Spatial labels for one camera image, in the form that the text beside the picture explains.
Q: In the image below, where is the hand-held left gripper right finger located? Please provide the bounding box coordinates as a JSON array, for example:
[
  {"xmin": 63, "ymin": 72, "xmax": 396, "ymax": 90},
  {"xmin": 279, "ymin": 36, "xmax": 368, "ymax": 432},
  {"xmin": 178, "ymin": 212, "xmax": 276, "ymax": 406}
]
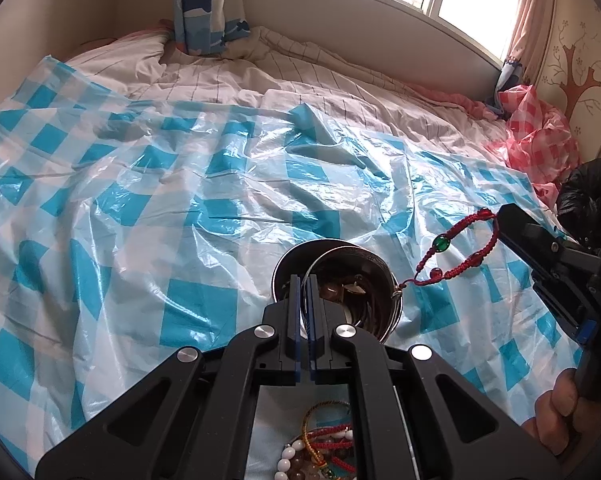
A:
[{"xmin": 304, "ymin": 279, "xmax": 563, "ymax": 480}]

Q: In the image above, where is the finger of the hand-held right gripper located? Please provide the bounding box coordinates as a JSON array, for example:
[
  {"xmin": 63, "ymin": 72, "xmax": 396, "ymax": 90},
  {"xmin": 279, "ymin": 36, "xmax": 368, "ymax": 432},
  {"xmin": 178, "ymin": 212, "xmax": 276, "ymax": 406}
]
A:
[
  {"xmin": 533, "ymin": 271, "xmax": 596, "ymax": 343},
  {"xmin": 494, "ymin": 204, "xmax": 601, "ymax": 273}
]

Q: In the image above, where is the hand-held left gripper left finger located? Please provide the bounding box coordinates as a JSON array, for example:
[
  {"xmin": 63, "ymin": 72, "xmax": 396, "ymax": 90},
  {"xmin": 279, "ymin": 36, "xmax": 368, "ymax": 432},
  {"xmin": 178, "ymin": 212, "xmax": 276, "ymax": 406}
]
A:
[{"xmin": 34, "ymin": 274, "xmax": 301, "ymax": 480}]

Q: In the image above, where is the red cord bracelet green bead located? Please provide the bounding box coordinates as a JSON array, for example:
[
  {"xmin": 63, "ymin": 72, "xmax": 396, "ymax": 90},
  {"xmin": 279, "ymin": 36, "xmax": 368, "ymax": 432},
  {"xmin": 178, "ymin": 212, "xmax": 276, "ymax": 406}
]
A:
[{"xmin": 397, "ymin": 208, "xmax": 502, "ymax": 293}]

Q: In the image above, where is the round metal cup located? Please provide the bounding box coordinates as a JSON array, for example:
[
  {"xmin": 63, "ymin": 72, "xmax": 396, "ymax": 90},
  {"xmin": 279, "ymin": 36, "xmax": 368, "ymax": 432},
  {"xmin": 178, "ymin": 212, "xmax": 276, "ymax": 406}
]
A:
[{"xmin": 272, "ymin": 239, "xmax": 406, "ymax": 347}]

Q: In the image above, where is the pile of mixed bracelets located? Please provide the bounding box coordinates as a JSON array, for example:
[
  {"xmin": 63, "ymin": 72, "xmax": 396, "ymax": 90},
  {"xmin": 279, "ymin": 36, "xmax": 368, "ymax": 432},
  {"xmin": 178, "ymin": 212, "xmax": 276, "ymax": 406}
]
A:
[{"xmin": 253, "ymin": 399, "xmax": 357, "ymax": 480}]

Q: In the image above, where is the person's right hand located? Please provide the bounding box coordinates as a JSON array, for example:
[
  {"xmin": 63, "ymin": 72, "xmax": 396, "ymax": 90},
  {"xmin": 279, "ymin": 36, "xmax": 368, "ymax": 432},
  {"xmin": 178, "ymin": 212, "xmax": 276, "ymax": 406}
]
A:
[{"xmin": 523, "ymin": 367, "xmax": 588, "ymax": 461}]

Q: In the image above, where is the black plastic bag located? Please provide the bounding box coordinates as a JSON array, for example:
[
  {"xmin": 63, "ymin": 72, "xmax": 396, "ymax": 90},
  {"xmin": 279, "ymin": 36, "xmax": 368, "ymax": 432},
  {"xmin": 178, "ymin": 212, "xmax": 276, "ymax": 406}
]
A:
[{"xmin": 554, "ymin": 158, "xmax": 601, "ymax": 253}]

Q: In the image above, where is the pink checked plastic sheet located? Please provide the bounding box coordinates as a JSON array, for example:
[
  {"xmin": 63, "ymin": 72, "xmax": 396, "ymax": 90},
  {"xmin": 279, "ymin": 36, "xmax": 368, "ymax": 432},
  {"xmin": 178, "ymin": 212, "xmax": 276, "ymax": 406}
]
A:
[{"xmin": 485, "ymin": 85, "xmax": 582, "ymax": 208}]

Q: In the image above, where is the pink blanket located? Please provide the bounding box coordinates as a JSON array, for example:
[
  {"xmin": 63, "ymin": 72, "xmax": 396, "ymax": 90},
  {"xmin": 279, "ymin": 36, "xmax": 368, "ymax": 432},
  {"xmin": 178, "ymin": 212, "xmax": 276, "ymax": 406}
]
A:
[{"xmin": 405, "ymin": 81, "xmax": 505, "ymax": 122}]

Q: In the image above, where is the small blue patterned cloth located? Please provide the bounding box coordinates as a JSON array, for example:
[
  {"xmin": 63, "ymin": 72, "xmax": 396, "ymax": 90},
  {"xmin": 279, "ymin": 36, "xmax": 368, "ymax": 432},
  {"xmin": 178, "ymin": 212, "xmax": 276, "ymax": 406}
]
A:
[{"xmin": 494, "ymin": 57, "xmax": 522, "ymax": 121}]

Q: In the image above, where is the blue checked plastic sheet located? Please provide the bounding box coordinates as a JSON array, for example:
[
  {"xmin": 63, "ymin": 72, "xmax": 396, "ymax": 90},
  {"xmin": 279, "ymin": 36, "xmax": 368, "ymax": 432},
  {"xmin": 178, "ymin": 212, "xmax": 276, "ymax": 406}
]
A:
[{"xmin": 0, "ymin": 55, "xmax": 588, "ymax": 461}]

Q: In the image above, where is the pink curtain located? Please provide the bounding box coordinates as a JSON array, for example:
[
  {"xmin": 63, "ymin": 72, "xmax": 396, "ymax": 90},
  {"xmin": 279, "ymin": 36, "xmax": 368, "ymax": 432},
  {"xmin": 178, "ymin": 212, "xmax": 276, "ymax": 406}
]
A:
[{"xmin": 500, "ymin": 0, "xmax": 557, "ymax": 86}]

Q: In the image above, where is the striped white bed sheet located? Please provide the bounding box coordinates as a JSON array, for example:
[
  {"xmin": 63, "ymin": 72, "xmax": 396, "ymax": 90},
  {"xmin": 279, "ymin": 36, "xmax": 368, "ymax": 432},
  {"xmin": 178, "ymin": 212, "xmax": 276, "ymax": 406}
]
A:
[{"xmin": 65, "ymin": 25, "xmax": 511, "ymax": 163}]

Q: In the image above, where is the blue patterned pillow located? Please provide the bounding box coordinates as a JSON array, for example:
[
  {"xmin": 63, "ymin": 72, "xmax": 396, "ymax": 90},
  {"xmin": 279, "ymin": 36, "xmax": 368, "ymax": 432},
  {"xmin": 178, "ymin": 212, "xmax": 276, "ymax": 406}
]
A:
[{"xmin": 173, "ymin": 0, "xmax": 252, "ymax": 56}]

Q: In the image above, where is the tree wall sticker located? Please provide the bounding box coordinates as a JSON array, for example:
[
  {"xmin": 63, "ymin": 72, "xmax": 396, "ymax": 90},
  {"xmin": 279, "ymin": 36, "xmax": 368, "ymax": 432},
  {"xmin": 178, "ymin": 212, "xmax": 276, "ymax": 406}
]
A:
[{"xmin": 539, "ymin": 10, "xmax": 601, "ymax": 121}]

